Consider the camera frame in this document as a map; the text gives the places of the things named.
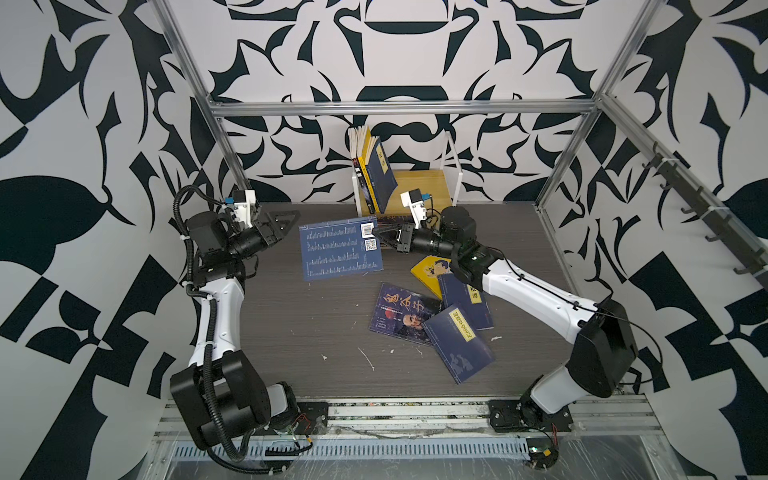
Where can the blue book yellow label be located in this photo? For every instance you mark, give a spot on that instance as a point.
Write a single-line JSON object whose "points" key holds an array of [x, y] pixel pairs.
{"points": [[471, 300], [380, 174], [462, 350]]}

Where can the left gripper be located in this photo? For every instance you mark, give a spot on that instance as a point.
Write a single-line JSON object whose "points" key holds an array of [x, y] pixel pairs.
{"points": [[273, 224]]}

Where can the large yellow book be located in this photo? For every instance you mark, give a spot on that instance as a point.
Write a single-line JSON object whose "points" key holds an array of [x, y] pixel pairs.
{"points": [[365, 143]]}

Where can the small green-lit electronics box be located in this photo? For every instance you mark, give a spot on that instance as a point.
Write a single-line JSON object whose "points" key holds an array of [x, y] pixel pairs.
{"points": [[543, 453]]}

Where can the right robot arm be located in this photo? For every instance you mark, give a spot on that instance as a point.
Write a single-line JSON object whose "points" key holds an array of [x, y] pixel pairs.
{"points": [[603, 344]]}

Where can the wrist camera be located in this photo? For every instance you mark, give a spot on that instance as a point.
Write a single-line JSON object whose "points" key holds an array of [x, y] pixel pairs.
{"points": [[419, 206], [244, 208]]}

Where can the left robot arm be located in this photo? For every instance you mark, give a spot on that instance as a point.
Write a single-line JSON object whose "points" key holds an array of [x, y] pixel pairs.
{"points": [[222, 399]]}

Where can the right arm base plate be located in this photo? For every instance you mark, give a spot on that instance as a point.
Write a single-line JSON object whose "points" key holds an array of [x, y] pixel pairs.
{"points": [[517, 415]]}

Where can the purple portrait book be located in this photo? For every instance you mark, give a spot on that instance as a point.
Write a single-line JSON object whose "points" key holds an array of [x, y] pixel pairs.
{"points": [[401, 313]]}

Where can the wall hook rail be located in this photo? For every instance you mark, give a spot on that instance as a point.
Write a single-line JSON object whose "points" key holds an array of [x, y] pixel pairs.
{"points": [[701, 204]]}

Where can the small yellow cartoon book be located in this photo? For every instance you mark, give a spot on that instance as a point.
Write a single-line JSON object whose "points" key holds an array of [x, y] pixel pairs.
{"points": [[428, 270]]}

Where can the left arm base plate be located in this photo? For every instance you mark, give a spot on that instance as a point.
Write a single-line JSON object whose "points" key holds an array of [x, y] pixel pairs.
{"points": [[304, 418]]}

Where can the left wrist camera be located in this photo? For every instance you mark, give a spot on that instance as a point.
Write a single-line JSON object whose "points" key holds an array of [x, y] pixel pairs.
{"points": [[244, 208]]}

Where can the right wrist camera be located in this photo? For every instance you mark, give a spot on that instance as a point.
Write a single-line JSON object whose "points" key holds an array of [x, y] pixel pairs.
{"points": [[419, 206]]}

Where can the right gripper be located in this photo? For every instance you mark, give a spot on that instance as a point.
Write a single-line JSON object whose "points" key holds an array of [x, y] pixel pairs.
{"points": [[408, 230]]}

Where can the aluminium front rail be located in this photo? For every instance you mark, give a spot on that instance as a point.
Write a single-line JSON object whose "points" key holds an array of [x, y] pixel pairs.
{"points": [[419, 428]]}

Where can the black standing book on shelf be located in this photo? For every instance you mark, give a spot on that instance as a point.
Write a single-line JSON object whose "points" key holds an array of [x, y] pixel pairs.
{"points": [[355, 152]]}

